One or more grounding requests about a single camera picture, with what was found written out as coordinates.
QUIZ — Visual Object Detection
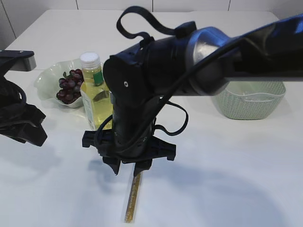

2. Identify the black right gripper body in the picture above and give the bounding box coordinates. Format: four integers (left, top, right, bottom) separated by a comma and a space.
82, 130, 176, 166

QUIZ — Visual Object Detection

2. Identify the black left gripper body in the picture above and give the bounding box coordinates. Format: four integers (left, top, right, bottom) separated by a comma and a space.
0, 104, 46, 128

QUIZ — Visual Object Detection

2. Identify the clear plastic sheet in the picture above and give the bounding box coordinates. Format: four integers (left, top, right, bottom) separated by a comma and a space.
242, 93, 279, 102

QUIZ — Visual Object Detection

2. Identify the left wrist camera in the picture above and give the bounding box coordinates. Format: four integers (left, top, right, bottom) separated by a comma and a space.
0, 50, 36, 72

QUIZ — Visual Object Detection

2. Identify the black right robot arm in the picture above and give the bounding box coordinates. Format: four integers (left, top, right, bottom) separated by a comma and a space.
82, 15, 303, 175

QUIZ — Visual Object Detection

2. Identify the yellow tea bottle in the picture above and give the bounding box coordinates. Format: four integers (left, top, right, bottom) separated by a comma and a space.
80, 52, 113, 131

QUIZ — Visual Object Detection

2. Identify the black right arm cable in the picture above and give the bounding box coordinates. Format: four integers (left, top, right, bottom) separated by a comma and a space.
94, 6, 247, 157

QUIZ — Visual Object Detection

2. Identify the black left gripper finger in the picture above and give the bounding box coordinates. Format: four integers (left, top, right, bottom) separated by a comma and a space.
0, 123, 47, 147

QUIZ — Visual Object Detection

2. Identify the green plastic basket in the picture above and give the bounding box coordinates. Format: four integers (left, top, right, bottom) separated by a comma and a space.
214, 81, 286, 120

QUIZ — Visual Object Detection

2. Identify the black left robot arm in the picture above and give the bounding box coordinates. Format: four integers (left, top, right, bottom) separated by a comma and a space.
0, 79, 47, 147

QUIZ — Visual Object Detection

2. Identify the gold glitter pen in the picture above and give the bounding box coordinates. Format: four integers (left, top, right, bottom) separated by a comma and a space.
124, 173, 142, 223

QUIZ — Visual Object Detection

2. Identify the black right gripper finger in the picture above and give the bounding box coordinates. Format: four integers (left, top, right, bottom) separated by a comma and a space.
102, 157, 121, 175
134, 159, 152, 177

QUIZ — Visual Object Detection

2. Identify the pale green wavy bowl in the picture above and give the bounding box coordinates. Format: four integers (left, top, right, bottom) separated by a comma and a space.
34, 59, 83, 108

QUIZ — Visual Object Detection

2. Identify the purple grape bunch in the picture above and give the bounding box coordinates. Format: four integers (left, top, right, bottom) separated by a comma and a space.
56, 69, 84, 105

